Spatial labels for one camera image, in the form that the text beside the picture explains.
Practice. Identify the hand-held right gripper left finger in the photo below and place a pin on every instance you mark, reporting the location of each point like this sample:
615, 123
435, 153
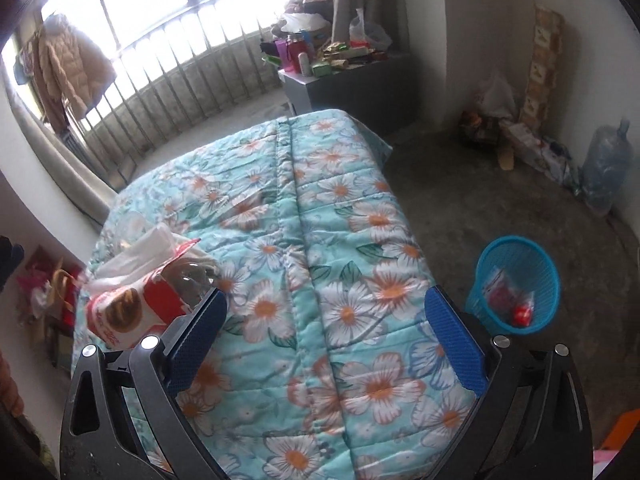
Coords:
195, 345

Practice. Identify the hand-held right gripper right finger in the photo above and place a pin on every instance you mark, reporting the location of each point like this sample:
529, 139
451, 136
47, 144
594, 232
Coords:
457, 342

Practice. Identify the clear plastic soda bottle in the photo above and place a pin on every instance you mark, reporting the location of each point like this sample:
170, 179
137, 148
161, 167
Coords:
195, 277

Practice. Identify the red snack bag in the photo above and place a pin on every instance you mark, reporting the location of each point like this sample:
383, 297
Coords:
125, 310

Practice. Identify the blue plastic basket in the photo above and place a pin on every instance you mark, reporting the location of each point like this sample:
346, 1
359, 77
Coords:
540, 270

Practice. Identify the red wrapper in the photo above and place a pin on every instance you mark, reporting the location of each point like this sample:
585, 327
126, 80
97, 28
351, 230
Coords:
500, 287

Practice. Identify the paper gift bag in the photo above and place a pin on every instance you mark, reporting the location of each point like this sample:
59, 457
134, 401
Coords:
55, 290

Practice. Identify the floral quilt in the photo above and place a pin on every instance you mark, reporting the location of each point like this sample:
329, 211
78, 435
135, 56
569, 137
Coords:
325, 260

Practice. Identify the tan shoe insole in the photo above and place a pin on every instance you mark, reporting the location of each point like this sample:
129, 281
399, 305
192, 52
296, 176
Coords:
506, 157

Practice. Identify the long cardboard box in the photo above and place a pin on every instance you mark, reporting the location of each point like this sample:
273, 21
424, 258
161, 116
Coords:
535, 150

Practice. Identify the rolled grey mat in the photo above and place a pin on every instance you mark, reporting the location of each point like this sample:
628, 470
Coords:
60, 170

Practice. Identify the large clear water jug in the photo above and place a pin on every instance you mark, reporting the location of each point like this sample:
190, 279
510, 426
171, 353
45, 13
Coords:
605, 170

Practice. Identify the white plastic bag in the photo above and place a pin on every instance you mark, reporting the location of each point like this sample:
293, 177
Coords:
370, 32
497, 97

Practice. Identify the metal window railing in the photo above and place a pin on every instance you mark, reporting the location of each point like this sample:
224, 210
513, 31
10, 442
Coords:
200, 75

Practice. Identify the grey cabinet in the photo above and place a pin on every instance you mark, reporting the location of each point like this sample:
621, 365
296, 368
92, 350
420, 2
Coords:
360, 90

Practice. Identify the tall patterned box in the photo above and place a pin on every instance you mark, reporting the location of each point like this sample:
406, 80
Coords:
542, 65

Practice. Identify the small white bottle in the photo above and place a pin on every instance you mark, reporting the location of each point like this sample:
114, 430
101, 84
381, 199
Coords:
305, 64

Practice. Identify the pink puffer jacket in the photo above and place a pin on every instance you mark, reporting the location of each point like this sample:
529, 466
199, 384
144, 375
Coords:
70, 70

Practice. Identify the red thermos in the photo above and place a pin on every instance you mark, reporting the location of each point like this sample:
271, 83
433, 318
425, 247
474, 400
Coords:
301, 45

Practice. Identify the pile of clothes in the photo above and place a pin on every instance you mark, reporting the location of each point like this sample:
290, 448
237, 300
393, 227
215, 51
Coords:
305, 10

